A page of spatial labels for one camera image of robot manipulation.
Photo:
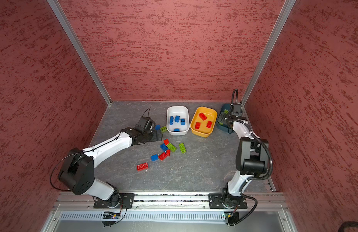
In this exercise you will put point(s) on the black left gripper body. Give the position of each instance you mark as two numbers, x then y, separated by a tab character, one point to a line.
148	136

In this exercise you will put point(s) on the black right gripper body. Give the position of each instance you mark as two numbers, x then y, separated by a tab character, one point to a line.
227	117

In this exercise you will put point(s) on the blue lego brick small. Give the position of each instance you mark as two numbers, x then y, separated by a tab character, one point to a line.
154	157

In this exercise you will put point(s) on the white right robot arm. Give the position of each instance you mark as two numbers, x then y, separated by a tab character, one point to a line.
253	158

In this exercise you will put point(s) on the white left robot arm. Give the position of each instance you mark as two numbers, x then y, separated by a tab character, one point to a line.
77	171

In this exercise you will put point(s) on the dark teal plastic container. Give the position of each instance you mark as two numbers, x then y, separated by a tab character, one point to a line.
220	120

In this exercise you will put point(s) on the white plastic container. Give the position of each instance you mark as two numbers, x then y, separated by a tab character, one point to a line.
181	111

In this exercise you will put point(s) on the yellow plastic container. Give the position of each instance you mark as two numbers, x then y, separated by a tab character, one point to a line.
211	116

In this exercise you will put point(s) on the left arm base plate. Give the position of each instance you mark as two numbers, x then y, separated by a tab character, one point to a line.
117	200

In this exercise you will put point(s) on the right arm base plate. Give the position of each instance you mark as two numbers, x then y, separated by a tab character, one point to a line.
218	201

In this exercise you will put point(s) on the aluminium front rail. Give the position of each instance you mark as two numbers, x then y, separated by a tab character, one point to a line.
167	201

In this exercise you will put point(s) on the white slotted cable duct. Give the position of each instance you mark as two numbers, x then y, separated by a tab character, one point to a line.
156	216

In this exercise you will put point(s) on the aluminium right corner post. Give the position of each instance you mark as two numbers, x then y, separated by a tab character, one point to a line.
279	24

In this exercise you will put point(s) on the aluminium corner post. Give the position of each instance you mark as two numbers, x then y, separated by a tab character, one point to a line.
66	25
279	24

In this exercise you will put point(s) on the aluminium left corner post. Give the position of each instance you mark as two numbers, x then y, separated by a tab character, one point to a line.
66	25

